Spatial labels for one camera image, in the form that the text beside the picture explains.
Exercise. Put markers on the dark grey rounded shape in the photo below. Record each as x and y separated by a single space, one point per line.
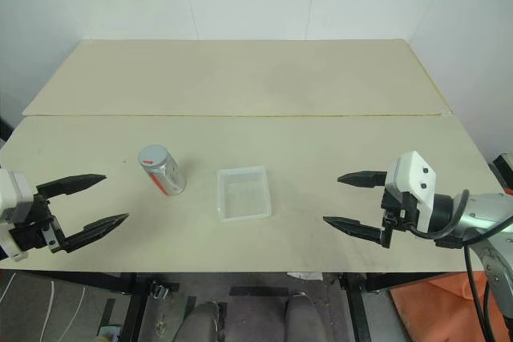
306 318
202 324

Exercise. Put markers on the black floor tape strip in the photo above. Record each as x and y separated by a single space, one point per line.
259 290

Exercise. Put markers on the clear plastic tray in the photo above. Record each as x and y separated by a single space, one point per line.
244 194

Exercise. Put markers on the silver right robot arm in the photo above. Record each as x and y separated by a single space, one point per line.
485 208

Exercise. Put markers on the orange cloth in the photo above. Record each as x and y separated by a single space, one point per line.
433 306

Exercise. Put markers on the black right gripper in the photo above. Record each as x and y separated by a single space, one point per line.
401 210

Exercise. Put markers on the black and white equipment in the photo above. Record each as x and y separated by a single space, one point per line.
504 171

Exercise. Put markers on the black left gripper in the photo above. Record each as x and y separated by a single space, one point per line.
32 234

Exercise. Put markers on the black metal table frame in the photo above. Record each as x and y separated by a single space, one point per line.
130 302

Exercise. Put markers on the black object at wall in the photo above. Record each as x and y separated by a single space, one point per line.
6 129

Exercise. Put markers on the small metal clamp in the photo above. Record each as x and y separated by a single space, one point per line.
159 290

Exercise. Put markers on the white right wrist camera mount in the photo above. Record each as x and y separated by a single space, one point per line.
417 178

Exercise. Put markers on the crumpled white paper scrap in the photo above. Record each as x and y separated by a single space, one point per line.
306 275

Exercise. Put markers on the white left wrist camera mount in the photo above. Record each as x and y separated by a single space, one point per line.
14 190

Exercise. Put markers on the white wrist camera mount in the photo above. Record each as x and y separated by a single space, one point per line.
14 190
417 178

